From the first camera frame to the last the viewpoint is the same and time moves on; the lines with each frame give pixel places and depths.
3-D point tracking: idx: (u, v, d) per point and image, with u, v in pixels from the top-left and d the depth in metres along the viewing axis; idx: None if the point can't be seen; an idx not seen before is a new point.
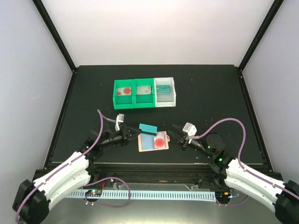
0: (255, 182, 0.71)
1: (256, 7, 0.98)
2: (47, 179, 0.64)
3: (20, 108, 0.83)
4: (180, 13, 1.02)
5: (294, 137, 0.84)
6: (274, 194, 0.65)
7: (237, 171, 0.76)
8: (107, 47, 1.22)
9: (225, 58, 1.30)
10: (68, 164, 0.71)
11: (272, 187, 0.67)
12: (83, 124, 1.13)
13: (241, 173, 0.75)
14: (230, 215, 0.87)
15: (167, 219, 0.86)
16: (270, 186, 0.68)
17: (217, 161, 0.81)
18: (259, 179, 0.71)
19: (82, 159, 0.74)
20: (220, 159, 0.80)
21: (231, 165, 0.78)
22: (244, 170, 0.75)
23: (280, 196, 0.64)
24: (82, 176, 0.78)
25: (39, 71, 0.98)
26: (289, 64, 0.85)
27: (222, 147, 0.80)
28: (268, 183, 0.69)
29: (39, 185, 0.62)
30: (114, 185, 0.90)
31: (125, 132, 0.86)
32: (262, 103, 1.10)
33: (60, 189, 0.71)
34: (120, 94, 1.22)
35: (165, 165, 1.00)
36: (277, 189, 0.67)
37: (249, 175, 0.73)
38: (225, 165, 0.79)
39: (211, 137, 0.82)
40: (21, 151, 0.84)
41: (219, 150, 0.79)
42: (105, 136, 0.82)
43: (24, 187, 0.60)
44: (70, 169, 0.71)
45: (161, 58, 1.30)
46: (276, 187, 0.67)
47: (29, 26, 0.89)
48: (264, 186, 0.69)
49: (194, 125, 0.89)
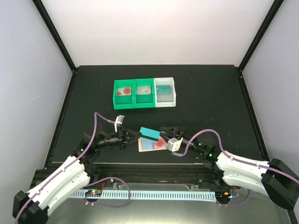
0: (243, 168, 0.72)
1: (256, 7, 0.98)
2: (41, 189, 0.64)
3: (20, 108, 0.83)
4: (181, 13, 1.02)
5: (294, 137, 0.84)
6: (260, 175, 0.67)
7: (225, 162, 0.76)
8: (107, 47, 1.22)
9: (225, 58, 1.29)
10: (62, 170, 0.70)
11: (258, 169, 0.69)
12: (83, 125, 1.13)
13: (230, 163, 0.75)
14: (229, 215, 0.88)
15: (167, 219, 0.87)
16: (255, 169, 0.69)
17: (208, 157, 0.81)
18: (245, 164, 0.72)
19: (76, 164, 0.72)
20: (211, 155, 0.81)
21: (220, 158, 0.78)
22: (231, 159, 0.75)
23: (265, 175, 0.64)
24: (81, 178, 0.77)
25: (39, 71, 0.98)
26: (289, 64, 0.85)
27: (212, 143, 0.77)
28: (253, 165, 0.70)
29: (34, 196, 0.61)
30: (114, 185, 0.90)
31: (120, 134, 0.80)
32: (262, 104, 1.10)
33: (58, 195, 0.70)
34: (120, 94, 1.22)
35: (165, 165, 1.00)
36: (262, 170, 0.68)
37: (237, 163, 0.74)
38: (215, 158, 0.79)
39: (201, 135, 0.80)
40: (21, 151, 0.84)
41: (210, 146, 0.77)
42: (99, 138, 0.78)
43: (18, 198, 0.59)
44: (65, 175, 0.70)
45: (161, 59, 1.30)
46: (261, 168, 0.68)
47: (29, 26, 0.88)
48: (251, 170, 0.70)
49: (176, 141, 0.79)
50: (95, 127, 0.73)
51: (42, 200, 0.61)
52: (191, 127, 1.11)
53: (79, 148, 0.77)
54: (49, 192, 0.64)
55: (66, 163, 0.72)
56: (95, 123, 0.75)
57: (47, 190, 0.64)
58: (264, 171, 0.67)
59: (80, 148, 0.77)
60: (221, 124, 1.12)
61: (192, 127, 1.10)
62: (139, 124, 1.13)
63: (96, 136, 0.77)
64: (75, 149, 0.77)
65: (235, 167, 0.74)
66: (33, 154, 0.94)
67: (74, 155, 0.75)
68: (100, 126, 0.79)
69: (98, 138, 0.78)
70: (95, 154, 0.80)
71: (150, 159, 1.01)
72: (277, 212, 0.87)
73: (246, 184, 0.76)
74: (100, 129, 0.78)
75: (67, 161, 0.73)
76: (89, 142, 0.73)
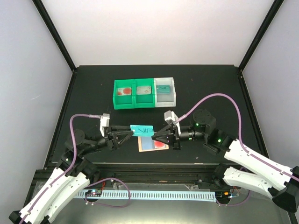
0: (261, 169, 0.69)
1: (256, 7, 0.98)
2: (31, 208, 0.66)
3: (20, 108, 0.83)
4: (181, 13, 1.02)
5: (293, 136, 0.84)
6: (282, 183, 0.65)
7: (240, 156, 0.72)
8: (107, 46, 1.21)
9: (225, 58, 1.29)
10: (48, 186, 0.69)
11: (280, 175, 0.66)
12: (82, 123, 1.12)
13: (245, 157, 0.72)
14: (229, 215, 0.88)
15: (167, 219, 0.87)
16: (277, 174, 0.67)
17: (216, 142, 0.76)
18: (266, 166, 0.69)
19: (62, 178, 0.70)
20: (219, 140, 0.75)
21: (232, 148, 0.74)
22: (248, 154, 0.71)
23: (289, 185, 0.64)
24: (79, 183, 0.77)
25: (39, 71, 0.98)
26: (289, 64, 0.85)
27: (211, 122, 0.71)
28: (276, 170, 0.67)
29: (25, 217, 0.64)
30: (114, 185, 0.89)
31: (110, 144, 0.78)
32: (262, 103, 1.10)
33: (57, 202, 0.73)
34: (120, 94, 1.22)
35: (165, 165, 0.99)
36: (285, 177, 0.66)
37: (252, 160, 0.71)
38: (224, 145, 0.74)
39: (199, 114, 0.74)
40: (21, 151, 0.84)
41: (210, 126, 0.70)
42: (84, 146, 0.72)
43: (12, 219, 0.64)
44: (53, 191, 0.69)
45: (161, 58, 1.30)
46: (284, 174, 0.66)
47: (28, 26, 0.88)
48: (271, 173, 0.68)
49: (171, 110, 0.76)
50: (73, 139, 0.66)
51: (33, 220, 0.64)
52: None
53: (64, 157, 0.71)
54: (39, 211, 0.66)
55: (53, 177, 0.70)
56: (73, 134, 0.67)
57: (37, 209, 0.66)
58: (287, 179, 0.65)
59: (65, 158, 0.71)
60: (221, 124, 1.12)
61: None
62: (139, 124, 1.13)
63: (81, 145, 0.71)
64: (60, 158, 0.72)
65: (249, 164, 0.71)
66: (34, 155, 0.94)
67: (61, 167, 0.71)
68: (82, 133, 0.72)
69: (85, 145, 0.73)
70: (83, 162, 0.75)
71: (150, 159, 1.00)
72: (277, 212, 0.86)
73: (245, 185, 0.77)
74: (82, 138, 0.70)
75: (53, 175, 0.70)
76: (74, 151, 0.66)
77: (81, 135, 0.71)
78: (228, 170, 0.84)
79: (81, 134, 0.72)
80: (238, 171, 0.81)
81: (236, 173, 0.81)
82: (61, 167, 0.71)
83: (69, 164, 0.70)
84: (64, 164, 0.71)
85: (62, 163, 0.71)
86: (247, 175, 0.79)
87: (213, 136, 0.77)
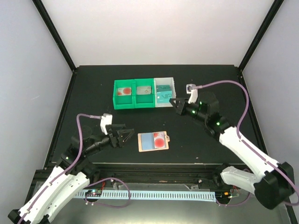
0: (247, 156, 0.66)
1: (256, 7, 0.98)
2: (30, 207, 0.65)
3: (20, 108, 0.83)
4: (181, 13, 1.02)
5: (293, 136, 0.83)
6: (263, 172, 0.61)
7: (231, 140, 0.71)
8: (107, 46, 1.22)
9: (225, 58, 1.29)
10: (48, 185, 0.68)
11: (264, 164, 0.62)
12: (82, 123, 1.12)
13: (236, 143, 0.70)
14: (230, 215, 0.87)
15: (167, 220, 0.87)
16: (261, 163, 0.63)
17: (214, 125, 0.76)
18: (253, 155, 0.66)
19: (62, 176, 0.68)
20: (218, 124, 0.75)
21: (227, 131, 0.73)
22: (240, 140, 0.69)
23: (268, 173, 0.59)
24: (80, 182, 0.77)
25: (39, 70, 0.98)
26: (290, 64, 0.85)
27: (212, 103, 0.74)
28: (260, 159, 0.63)
29: (24, 216, 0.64)
30: (114, 185, 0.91)
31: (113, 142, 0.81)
32: (263, 103, 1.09)
33: (57, 201, 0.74)
34: (120, 94, 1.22)
35: (165, 165, 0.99)
36: (268, 167, 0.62)
37: (242, 146, 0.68)
38: (220, 129, 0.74)
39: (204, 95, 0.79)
40: (21, 150, 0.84)
41: (210, 106, 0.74)
42: (89, 143, 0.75)
43: (11, 216, 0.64)
44: (53, 189, 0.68)
45: (161, 58, 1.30)
46: (268, 164, 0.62)
47: (28, 26, 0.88)
48: (255, 161, 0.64)
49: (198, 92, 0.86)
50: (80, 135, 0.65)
51: (32, 219, 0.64)
52: (190, 127, 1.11)
53: (64, 156, 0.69)
54: (38, 210, 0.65)
55: (53, 175, 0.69)
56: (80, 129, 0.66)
57: (36, 207, 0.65)
58: (269, 170, 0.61)
59: (65, 157, 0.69)
60: None
61: (192, 127, 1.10)
62: (139, 124, 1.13)
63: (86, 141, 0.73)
64: (60, 157, 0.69)
65: (239, 150, 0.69)
66: (33, 155, 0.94)
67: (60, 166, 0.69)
68: (89, 129, 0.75)
69: (89, 142, 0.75)
70: (84, 161, 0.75)
71: (150, 159, 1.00)
72: (277, 211, 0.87)
73: (238, 180, 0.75)
74: (90, 133, 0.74)
75: (53, 173, 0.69)
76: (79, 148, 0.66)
77: (88, 130, 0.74)
78: (227, 168, 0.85)
79: (89, 130, 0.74)
80: (237, 169, 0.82)
81: (233, 170, 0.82)
82: (60, 165, 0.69)
83: (70, 162, 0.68)
84: (64, 163, 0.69)
85: (62, 161, 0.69)
86: (242, 172, 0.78)
87: (214, 120, 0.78)
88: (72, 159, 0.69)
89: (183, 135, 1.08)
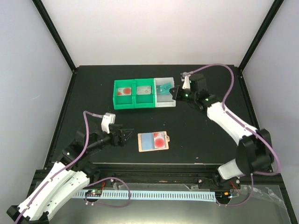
0: (230, 125, 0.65)
1: (256, 7, 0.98)
2: (30, 203, 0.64)
3: (20, 108, 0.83)
4: (181, 12, 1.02)
5: (293, 136, 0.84)
6: (241, 136, 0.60)
7: (217, 113, 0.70)
8: (107, 46, 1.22)
9: (225, 58, 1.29)
10: (49, 180, 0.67)
11: (243, 130, 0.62)
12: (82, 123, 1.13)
13: (221, 115, 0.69)
14: (230, 215, 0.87)
15: (167, 220, 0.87)
16: (241, 129, 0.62)
17: (203, 101, 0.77)
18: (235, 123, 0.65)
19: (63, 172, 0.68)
20: (207, 99, 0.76)
21: (214, 106, 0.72)
22: (224, 111, 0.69)
23: (245, 137, 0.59)
24: (80, 181, 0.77)
25: (39, 70, 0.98)
26: (289, 63, 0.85)
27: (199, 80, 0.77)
28: (241, 125, 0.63)
29: (23, 212, 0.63)
30: (114, 185, 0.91)
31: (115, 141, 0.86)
32: (263, 103, 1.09)
33: (57, 199, 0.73)
34: (120, 94, 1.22)
35: (165, 165, 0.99)
36: (247, 132, 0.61)
37: (226, 117, 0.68)
38: (208, 103, 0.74)
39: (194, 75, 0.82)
40: (21, 150, 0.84)
41: (197, 83, 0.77)
42: (93, 138, 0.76)
43: (11, 212, 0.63)
44: (53, 185, 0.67)
45: (161, 58, 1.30)
46: (247, 130, 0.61)
47: (28, 25, 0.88)
48: (236, 128, 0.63)
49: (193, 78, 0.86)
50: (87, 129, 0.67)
51: (32, 214, 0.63)
52: (190, 127, 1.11)
53: (66, 152, 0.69)
54: (38, 205, 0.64)
55: (53, 171, 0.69)
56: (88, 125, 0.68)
57: (36, 203, 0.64)
58: (247, 135, 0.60)
59: (66, 152, 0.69)
60: None
61: (192, 127, 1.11)
62: (139, 124, 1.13)
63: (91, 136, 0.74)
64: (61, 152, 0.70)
65: (223, 121, 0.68)
66: (33, 154, 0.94)
67: (61, 161, 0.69)
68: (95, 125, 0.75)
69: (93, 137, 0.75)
70: (86, 157, 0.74)
71: (149, 159, 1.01)
72: (277, 211, 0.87)
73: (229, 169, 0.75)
74: (95, 129, 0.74)
75: (53, 170, 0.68)
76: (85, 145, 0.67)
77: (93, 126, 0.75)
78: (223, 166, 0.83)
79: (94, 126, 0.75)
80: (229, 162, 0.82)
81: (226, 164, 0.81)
82: (61, 160, 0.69)
83: (71, 158, 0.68)
84: (65, 158, 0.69)
85: (63, 157, 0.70)
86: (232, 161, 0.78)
87: (203, 96, 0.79)
88: (73, 155, 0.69)
89: (183, 135, 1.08)
